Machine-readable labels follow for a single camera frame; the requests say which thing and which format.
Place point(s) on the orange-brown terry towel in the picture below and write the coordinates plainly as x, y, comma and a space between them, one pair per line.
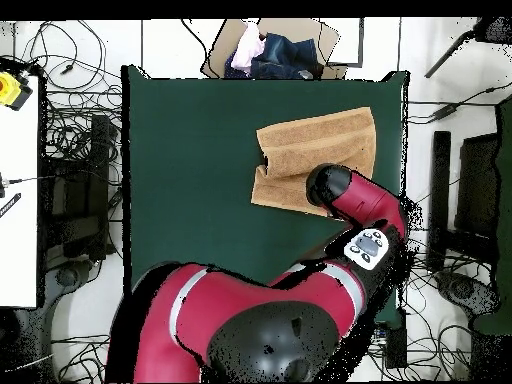
304, 144

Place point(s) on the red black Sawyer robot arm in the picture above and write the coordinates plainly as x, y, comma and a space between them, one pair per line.
240, 308

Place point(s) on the dark green table cloth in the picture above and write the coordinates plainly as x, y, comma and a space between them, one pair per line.
180, 180

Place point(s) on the blue denim garment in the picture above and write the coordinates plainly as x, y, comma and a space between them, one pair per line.
288, 56

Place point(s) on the pink garment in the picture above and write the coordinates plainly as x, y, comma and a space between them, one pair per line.
246, 52

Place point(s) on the brown cardboard box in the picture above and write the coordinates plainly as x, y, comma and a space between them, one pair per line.
332, 40

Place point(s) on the black chair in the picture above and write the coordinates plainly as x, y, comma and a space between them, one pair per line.
476, 180

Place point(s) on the white side table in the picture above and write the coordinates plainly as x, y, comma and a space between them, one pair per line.
18, 240

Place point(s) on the yellow emergency stop box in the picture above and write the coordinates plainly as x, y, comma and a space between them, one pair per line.
10, 90

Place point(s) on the black stand frame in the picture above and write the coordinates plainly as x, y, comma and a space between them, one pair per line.
86, 200

